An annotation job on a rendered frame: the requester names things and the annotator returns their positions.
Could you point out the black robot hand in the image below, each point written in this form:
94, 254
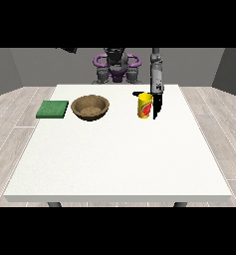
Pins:
157, 104

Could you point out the brown wooden bowl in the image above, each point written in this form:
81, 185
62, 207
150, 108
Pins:
90, 107

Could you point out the green square pad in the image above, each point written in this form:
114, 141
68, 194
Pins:
52, 109

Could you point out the grey robot trunk purple rings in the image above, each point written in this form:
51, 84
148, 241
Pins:
116, 68

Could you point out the dark table leg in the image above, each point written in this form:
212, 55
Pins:
180, 204
54, 204

